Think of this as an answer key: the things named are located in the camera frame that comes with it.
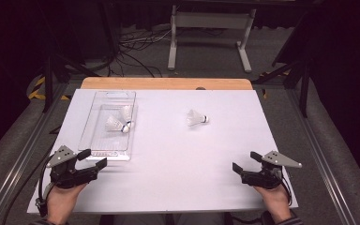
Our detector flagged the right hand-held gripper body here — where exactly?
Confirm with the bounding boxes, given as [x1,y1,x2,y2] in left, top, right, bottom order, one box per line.
[240,150,303,189]

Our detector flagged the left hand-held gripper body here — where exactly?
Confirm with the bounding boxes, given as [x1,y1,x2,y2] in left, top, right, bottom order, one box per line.
[46,144,99,189]

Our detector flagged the clear plastic tray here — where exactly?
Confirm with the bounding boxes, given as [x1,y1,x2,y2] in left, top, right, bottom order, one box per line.
[78,90,139,162]

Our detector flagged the white shuttlecock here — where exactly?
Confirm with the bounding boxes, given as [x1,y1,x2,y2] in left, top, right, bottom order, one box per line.
[104,114,130,134]
[119,105,136,129]
[186,109,210,128]

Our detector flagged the person's right hand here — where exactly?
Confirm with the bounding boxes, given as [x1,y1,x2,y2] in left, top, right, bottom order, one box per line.
[252,184,292,223]

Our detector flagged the person's left hand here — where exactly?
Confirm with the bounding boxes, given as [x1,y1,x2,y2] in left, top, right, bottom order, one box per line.
[46,183,88,223]

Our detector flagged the yellow black floor tape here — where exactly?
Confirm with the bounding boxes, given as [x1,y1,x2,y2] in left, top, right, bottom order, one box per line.
[27,76,71,101]

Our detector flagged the black tripod stand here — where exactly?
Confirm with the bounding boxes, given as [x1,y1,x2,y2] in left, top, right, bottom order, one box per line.
[41,52,101,113]

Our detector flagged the black metal stand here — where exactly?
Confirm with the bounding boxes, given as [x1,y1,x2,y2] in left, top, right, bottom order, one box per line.
[251,8,313,119]

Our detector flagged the wooden table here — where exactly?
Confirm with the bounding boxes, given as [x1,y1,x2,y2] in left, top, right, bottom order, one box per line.
[80,77,254,92]

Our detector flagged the right hand-held gripper cable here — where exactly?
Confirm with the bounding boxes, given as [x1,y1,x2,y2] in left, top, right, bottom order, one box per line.
[280,174,293,207]

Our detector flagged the hand-held gripper cable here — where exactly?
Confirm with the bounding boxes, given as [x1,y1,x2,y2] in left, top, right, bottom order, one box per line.
[1,146,57,225]
[280,174,293,207]

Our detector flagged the left hand-held gripper cable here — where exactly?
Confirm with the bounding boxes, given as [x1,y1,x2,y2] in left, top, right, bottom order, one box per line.
[1,146,57,225]

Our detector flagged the aluminium floor rail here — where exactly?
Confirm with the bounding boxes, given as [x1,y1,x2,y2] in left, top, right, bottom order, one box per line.
[0,82,73,225]
[285,88,354,225]

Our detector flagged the black floor cables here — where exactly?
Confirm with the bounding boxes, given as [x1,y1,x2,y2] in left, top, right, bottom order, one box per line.
[115,27,173,79]

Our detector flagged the white metal stand frame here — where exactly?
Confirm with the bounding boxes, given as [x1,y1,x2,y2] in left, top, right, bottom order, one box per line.
[167,4,257,74]

